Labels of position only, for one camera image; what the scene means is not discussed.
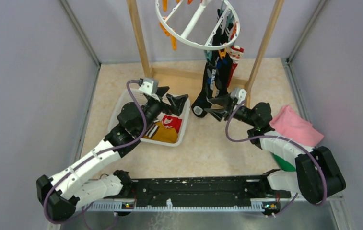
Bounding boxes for round white clip hanger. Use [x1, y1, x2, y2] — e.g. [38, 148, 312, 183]
[154, 0, 241, 53]

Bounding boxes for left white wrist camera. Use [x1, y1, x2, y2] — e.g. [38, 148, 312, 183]
[138, 78, 159, 96]

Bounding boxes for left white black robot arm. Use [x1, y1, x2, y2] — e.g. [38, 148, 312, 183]
[36, 86, 189, 224]

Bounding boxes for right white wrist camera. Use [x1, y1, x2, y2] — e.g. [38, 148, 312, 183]
[230, 87, 247, 104]

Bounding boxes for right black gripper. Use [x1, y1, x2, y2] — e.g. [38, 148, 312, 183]
[204, 92, 257, 127]

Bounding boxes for yellow sock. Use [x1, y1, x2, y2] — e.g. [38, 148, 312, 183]
[143, 122, 178, 143]

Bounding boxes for red Santa snowflake sock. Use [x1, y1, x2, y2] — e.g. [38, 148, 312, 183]
[227, 45, 244, 87]

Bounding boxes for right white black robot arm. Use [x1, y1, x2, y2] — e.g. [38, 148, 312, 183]
[205, 94, 347, 205]

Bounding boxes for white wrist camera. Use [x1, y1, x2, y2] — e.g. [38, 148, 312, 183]
[230, 87, 247, 104]
[138, 78, 159, 96]

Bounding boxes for red patterned sock in basket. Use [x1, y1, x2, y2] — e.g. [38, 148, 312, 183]
[161, 115, 183, 133]

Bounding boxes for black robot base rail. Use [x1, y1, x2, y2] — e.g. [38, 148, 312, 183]
[108, 175, 292, 208]

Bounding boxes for pink cloth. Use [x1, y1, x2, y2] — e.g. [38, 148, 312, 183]
[270, 105, 325, 147]

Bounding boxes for white plastic laundry basket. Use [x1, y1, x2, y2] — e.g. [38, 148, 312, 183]
[107, 89, 191, 147]

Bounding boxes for wooden hanger stand frame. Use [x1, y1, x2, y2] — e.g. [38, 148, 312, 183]
[127, 0, 284, 105]

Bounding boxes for black sock blue squares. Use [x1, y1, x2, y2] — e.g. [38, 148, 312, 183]
[213, 51, 233, 97]

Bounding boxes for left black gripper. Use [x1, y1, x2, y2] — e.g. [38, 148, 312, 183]
[137, 86, 188, 135]

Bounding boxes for black sock white stripes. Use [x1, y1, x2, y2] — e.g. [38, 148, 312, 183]
[212, 11, 234, 46]

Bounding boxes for green cloth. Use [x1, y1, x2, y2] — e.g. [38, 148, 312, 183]
[272, 153, 296, 172]

